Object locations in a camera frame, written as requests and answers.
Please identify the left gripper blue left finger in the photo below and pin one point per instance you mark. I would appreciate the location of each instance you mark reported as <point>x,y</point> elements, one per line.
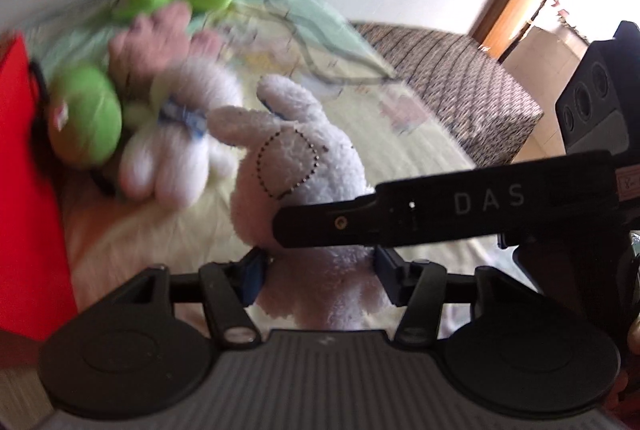
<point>254,269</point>

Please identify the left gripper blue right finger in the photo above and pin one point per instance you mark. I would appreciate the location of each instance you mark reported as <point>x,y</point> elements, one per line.
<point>393,273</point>

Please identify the white plush rabbit with patch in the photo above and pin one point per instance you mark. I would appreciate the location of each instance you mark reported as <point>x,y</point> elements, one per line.
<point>295,156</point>

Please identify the small white blue-eared bunny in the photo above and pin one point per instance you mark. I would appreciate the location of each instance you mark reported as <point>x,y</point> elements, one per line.
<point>171,155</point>

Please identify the green capped round plush doll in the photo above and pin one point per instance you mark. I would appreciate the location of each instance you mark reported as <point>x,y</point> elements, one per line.
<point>78,117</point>

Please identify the pink plush toy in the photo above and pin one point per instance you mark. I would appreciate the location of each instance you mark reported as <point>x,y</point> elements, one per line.
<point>154,42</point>

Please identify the brown patterned mattress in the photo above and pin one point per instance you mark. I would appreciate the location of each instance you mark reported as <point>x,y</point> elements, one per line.
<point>473,96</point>

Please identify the red storage box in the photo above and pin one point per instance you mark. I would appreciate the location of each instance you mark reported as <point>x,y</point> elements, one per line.
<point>36,294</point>

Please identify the pale yellow cartoon bed sheet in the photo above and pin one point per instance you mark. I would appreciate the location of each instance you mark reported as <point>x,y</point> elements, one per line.
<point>109,241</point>

